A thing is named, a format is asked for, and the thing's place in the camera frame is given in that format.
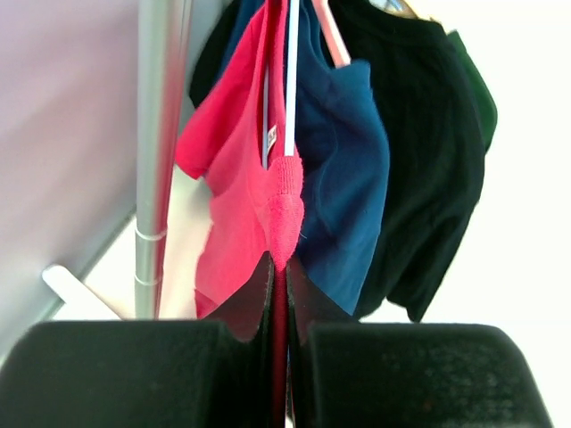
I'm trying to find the black t shirt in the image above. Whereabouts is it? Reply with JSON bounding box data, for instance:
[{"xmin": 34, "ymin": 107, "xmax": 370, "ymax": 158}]
[{"xmin": 191, "ymin": 1, "xmax": 484, "ymax": 321}]

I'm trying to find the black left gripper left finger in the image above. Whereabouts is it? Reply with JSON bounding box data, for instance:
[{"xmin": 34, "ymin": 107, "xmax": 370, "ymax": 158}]
[{"xmin": 1, "ymin": 255, "xmax": 274, "ymax": 428}]

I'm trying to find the pink t shirt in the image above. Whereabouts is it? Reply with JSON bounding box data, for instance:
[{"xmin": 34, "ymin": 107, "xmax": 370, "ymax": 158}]
[{"xmin": 175, "ymin": 1, "xmax": 304, "ymax": 427}]

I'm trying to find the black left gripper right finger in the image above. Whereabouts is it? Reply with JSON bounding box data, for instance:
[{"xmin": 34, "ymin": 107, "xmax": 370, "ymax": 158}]
[{"xmin": 287, "ymin": 259, "xmax": 551, "ymax": 427}]

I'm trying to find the blue t shirt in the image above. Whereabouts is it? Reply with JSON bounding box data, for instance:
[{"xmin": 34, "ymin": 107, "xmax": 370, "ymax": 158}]
[{"xmin": 213, "ymin": 0, "xmax": 392, "ymax": 317}]

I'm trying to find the light blue wire hanger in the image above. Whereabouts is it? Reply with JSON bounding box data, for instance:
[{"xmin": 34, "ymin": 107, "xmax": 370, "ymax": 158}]
[{"xmin": 262, "ymin": 0, "xmax": 300, "ymax": 169}]

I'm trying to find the silver clothes rack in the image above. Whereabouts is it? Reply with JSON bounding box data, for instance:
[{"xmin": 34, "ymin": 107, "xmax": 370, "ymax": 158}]
[{"xmin": 30, "ymin": 1, "xmax": 192, "ymax": 318}]

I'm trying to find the pink plastic hanger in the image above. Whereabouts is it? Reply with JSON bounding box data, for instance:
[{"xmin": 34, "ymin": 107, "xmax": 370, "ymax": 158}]
[{"xmin": 311, "ymin": 0, "xmax": 352, "ymax": 68}]

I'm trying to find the dark green t shirt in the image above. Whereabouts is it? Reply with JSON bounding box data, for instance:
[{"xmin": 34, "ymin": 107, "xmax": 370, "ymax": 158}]
[{"xmin": 447, "ymin": 30, "xmax": 498, "ymax": 152}]

